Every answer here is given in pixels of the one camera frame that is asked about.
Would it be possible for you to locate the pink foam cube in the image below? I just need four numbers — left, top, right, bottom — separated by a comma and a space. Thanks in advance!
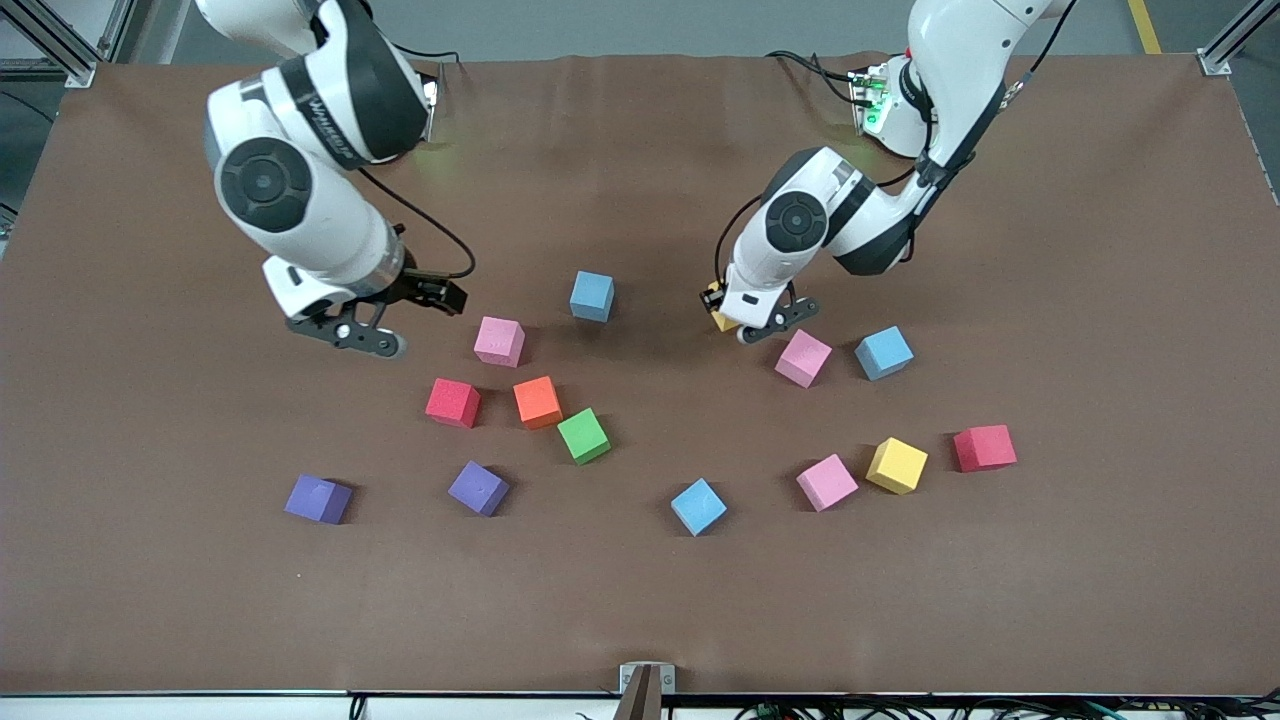
774, 329, 834, 389
473, 316, 527, 369
796, 454, 860, 513

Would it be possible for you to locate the light blue foam cube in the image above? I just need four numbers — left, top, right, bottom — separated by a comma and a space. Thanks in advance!
854, 326, 915, 382
570, 271, 616, 323
670, 478, 728, 537

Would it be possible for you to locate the left arm base connector panel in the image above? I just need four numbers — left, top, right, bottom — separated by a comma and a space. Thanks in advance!
848, 64, 893, 137

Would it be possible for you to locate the red foam cube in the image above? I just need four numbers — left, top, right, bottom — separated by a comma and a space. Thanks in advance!
952, 425, 1018, 473
425, 378, 482, 429

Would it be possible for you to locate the orange foam cube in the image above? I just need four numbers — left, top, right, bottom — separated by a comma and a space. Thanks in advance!
513, 376, 564, 431

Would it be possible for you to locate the green foam cube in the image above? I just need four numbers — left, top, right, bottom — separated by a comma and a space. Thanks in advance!
557, 407, 612, 465

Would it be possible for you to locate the purple foam cube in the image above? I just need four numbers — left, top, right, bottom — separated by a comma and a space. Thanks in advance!
447, 461, 511, 518
284, 474, 354, 526

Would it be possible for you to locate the brown table mat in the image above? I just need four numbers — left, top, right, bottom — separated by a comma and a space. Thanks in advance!
0, 52, 1280, 697

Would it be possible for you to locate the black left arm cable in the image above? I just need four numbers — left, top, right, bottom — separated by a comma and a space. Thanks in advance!
714, 193, 766, 291

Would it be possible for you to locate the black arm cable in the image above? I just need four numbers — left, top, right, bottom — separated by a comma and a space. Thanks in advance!
358, 166, 477, 281
714, 193, 766, 291

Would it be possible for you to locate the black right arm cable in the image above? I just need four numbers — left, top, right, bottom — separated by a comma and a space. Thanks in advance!
358, 166, 477, 281

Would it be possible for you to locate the black left base cable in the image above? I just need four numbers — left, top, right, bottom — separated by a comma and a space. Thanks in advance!
765, 50, 861, 106

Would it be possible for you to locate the aluminium frame post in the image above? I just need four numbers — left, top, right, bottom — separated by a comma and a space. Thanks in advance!
98, 0, 137, 63
0, 0, 98, 89
1197, 0, 1280, 77

